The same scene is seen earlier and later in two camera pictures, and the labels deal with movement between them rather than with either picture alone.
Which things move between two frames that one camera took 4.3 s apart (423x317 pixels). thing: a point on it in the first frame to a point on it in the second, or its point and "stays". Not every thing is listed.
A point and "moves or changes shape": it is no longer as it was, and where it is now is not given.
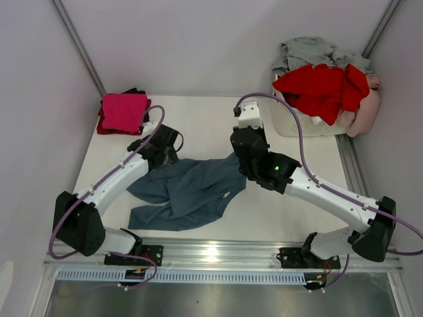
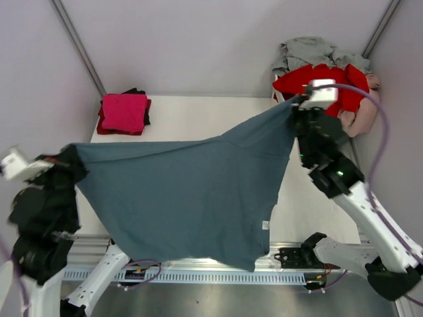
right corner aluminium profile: (380, 29) stays
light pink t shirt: (359, 123) stays
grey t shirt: (301, 51) stays
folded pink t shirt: (123, 111) stays
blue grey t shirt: (197, 191) moves or changes shape
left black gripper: (172, 158) to (68, 158)
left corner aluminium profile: (77, 43) stays
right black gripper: (261, 131) to (317, 111)
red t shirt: (323, 92) stays
